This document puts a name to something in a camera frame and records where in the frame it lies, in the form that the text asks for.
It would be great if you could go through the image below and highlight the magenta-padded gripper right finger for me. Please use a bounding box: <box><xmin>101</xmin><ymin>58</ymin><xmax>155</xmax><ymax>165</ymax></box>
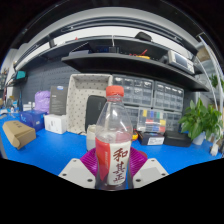
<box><xmin>128</xmin><ymin>147</ymin><xmax>169</xmax><ymax>190</ymax></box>

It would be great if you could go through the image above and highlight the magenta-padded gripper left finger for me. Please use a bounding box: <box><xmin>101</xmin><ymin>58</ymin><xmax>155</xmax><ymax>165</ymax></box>
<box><xmin>58</xmin><ymin>147</ymin><xmax>98</xmax><ymax>189</ymax></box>

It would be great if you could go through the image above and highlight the red-capped clear drink bottle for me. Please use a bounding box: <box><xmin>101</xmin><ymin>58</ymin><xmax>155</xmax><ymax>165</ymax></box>
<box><xmin>94</xmin><ymin>85</ymin><xmax>134</xmax><ymax>192</ymax></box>

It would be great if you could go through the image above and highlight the black box with white label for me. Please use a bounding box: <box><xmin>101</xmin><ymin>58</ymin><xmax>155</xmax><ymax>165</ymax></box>
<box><xmin>138</xmin><ymin>130</ymin><xmax>165</xmax><ymax>146</ymax></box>

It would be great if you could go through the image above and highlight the grey ceramic cup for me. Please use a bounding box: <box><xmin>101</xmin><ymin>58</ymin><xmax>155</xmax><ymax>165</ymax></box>
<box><xmin>85</xmin><ymin>124</ymin><xmax>98</xmax><ymax>152</ymax></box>

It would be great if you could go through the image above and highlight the plain black box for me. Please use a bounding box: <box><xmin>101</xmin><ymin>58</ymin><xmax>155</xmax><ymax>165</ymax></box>
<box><xmin>163</xmin><ymin>129</ymin><xmax>193</xmax><ymax>148</ymax></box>

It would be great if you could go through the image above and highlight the clear organizer with colourful parts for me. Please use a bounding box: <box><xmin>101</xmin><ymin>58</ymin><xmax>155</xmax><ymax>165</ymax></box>
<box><xmin>137</xmin><ymin>107</ymin><xmax>168</xmax><ymax>134</ymax></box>

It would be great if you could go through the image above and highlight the white carton box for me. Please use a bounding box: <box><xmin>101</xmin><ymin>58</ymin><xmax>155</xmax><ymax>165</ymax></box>
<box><xmin>43</xmin><ymin>113</ymin><xmax>69</xmax><ymax>135</ymax></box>

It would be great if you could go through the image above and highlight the black zip case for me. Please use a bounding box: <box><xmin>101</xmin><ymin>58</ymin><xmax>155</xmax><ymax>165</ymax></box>
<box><xmin>84</xmin><ymin>94</ymin><xmax>108</xmax><ymax>133</ymax></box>

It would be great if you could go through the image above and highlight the blue carton box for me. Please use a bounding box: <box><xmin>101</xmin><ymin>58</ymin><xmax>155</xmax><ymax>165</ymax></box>
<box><xmin>19</xmin><ymin>109</ymin><xmax>46</xmax><ymax>132</ymax></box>

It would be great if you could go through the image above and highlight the green potted plant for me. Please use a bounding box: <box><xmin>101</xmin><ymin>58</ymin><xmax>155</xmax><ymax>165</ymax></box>
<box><xmin>178</xmin><ymin>97</ymin><xmax>224</xmax><ymax>146</ymax></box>

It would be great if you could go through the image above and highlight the brown cardboard box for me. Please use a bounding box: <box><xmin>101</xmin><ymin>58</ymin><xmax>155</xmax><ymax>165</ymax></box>
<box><xmin>1</xmin><ymin>120</ymin><xmax>37</xmax><ymax>151</ymax></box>

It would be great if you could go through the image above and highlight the white dotted storage tray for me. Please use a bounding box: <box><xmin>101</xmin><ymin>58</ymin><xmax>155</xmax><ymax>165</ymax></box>
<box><xmin>65</xmin><ymin>73</ymin><xmax>114</xmax><ymax>135</ymax></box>

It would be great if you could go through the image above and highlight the dark grey flat box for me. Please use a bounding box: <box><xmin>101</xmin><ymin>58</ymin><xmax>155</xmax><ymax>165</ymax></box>
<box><xmin>49</xmin><ymin>85</ymin><xmax>69</xmax><ymax>116</ymax></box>

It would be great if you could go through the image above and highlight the purple plastic bag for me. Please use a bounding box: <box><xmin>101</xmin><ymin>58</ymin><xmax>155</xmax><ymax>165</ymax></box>
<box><xmin>34</xmin><ymin>90</ymin><xmax>52</xmax><ymax>114</ymax></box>

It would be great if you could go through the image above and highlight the small white carton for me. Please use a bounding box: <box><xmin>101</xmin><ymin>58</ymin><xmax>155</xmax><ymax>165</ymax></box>
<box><xmin>22</xmin><ymin>103</ymin><xmax>34</xmax><ymax>113</ymax></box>

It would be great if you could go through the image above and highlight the dark workbench shelf unit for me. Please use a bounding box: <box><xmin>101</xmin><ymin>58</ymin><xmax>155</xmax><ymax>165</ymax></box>
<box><xmin>13</xmin><ymin>18</ymin><xmax>211</xmax><ymax>93</ymax></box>

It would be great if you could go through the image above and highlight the teal screen monitor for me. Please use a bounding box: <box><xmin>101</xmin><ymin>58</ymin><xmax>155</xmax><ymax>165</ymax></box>
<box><xmin>14</xmin><ymin>70</ymin><xmax>28</xmax><ymax>81</ymax></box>

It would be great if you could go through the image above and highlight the white wire shelf rack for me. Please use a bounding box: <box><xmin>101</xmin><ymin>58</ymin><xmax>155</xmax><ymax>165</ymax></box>
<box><xmin>196</xmin><ymin>31</ymin><xmax>224</xmax><ymax>111</ymax></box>

